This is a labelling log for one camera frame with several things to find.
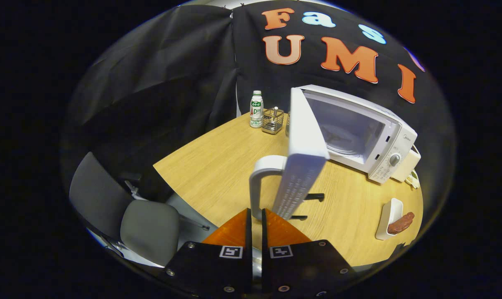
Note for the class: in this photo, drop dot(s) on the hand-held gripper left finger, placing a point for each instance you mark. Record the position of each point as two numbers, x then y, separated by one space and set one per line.
248 232

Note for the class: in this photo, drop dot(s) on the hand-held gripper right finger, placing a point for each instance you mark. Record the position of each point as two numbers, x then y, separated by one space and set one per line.
264 232

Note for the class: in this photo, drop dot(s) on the white microwave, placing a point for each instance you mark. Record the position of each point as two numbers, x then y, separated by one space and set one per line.
304 145

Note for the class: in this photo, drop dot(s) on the brown sausage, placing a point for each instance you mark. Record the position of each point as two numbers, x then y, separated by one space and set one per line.
401 223

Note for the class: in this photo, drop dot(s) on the grey office chair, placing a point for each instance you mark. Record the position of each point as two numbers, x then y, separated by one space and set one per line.
149 230

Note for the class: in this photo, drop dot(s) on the white bottle green label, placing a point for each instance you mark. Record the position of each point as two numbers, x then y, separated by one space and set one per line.
256 110

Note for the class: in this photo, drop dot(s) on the white rectangular dish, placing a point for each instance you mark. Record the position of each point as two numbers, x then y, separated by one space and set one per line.
390 211

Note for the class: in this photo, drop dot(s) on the small divided condiment dish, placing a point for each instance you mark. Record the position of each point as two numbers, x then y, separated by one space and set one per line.
413 181

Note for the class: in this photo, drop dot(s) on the white toaster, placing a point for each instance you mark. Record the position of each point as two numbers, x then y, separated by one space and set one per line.
408 162

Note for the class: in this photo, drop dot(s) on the black backdrop cloth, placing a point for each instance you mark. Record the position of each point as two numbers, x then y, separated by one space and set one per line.
172 62

